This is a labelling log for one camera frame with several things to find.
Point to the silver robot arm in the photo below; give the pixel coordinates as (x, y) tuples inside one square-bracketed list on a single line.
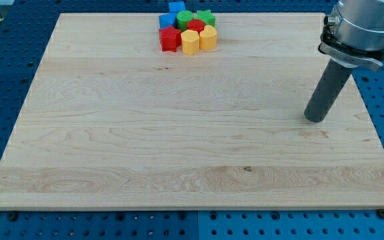
[(353, 34)]

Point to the green star block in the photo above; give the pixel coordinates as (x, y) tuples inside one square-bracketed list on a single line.
[(206, 16)]

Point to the light wooden board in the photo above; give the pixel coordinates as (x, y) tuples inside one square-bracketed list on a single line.
[(113, 123)]

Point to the green cylinder block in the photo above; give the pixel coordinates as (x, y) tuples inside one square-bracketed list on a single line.
[(182, 18)]

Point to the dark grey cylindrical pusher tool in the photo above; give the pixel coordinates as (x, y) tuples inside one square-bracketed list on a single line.
[(327, 90)]

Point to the red star block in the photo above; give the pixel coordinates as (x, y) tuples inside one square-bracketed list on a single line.
[(170, 38)]

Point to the yellow heart block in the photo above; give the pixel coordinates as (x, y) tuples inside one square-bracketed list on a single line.
[(208, 38)]

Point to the red cylinder block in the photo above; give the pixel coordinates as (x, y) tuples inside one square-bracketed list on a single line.
[(196, 25)]

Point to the blue cube block rear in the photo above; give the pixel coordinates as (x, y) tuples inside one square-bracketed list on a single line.
[(176, 6)]

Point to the blue block front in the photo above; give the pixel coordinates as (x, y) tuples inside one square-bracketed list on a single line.
[(168, 19)]

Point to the yellow hexagon block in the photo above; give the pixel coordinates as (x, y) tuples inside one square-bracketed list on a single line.
[(190, 42)]

